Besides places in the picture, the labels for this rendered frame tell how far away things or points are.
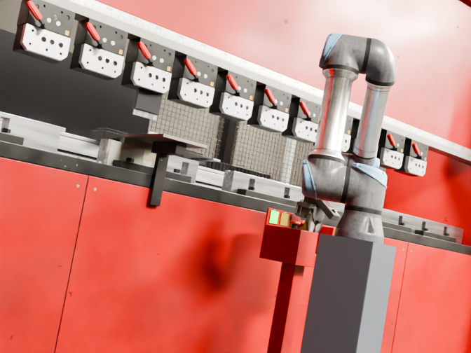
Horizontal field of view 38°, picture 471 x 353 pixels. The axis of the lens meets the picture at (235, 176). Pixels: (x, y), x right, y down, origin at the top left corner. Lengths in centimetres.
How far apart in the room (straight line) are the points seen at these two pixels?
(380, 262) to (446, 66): 183
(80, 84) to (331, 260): 135
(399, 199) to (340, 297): 225
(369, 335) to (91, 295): 87
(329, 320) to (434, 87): 185
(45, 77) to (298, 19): 106
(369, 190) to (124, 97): 131
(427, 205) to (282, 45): 168
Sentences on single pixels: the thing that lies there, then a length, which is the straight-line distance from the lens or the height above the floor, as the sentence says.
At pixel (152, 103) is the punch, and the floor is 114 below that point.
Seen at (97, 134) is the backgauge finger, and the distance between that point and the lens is 261.
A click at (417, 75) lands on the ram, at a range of 351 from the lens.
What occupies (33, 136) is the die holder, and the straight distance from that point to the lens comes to 222.
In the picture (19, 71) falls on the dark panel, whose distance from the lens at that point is 278.
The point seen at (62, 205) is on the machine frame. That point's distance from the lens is 213.
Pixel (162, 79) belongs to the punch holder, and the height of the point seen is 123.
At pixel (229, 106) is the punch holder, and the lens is 261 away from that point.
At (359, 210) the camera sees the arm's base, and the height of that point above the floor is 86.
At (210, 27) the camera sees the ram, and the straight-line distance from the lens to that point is 259.
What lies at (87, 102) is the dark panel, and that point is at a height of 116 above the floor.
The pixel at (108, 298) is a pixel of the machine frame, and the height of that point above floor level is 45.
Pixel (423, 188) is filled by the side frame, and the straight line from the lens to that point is 417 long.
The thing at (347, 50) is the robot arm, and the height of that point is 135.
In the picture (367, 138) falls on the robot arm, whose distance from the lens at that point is 230.
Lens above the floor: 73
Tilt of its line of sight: 5 degrees up
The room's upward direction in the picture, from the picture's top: 10 degrees clockwise
